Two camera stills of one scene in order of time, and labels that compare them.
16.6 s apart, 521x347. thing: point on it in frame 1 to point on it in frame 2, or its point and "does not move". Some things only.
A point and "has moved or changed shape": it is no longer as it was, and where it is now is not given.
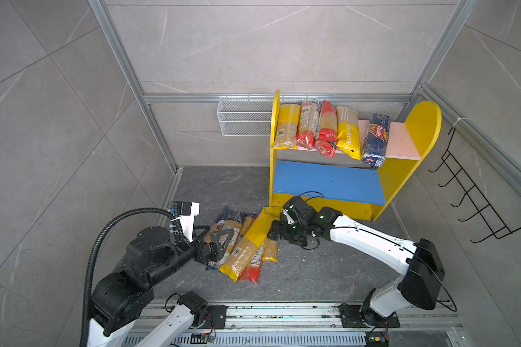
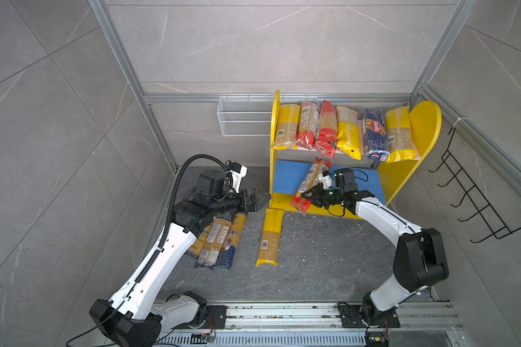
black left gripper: [205, 255] to [245, 207]
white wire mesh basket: [252, 116] does not move
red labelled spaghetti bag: [309, 124] does not move
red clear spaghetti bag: [251, 272] to [311, 178]
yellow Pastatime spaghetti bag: [349, 138] does not move
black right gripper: [283, 235] to [315, 195]
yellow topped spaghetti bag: [287, 126] does not move
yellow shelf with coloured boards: [346, 185] does not move
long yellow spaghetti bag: [246, 249] to [400, 140]
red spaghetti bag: [326, 136] does not move
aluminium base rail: [302, 324] does not move
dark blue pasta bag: [377, 140] has moved or changed shape
